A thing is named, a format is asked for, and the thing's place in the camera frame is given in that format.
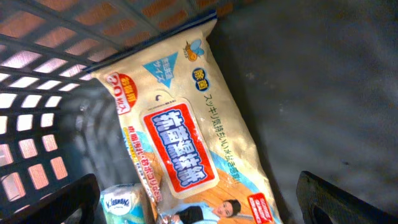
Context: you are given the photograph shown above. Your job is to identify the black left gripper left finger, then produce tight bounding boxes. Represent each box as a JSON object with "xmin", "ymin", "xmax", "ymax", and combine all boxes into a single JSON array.
[{"xmin": 1, "ymin": 174, "xmax": 100, "ymax": 224}]

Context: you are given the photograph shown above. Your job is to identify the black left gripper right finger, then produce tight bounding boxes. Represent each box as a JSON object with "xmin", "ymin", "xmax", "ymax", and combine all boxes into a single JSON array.
[{"xmin": 296, "ymin": 171, "xmax": 397, "ymax": 224}]

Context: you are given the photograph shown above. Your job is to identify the Kleenex tissue pack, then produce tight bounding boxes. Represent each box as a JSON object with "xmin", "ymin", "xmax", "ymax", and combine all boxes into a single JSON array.
[{"xmin": 99, "ymin": 184, "xmax": 155, "ymax": 224}]

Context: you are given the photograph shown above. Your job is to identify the beige wet wipes pack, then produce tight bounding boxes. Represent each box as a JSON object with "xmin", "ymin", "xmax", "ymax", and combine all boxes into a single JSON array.
[{"xmin": 90, "ymin": 11, "xmax": 281, "ymax": 223}]

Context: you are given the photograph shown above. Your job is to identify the grey plastic basket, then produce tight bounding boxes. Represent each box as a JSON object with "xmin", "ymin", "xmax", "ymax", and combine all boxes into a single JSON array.
[{"xmin": 1, "ymin": 1, "xmax": 397, "ymax": 223}]

